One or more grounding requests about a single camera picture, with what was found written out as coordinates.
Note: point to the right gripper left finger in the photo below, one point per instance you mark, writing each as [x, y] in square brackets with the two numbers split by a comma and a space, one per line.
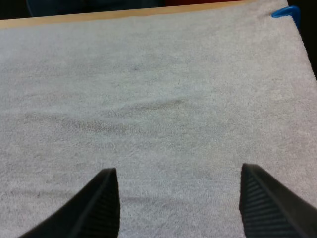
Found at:
[91, 210]

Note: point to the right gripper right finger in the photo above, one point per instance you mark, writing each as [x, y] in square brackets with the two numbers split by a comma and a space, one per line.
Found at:
[270, 210]

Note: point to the blue clip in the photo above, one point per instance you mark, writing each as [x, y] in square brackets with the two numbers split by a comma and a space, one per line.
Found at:
[288, 12]

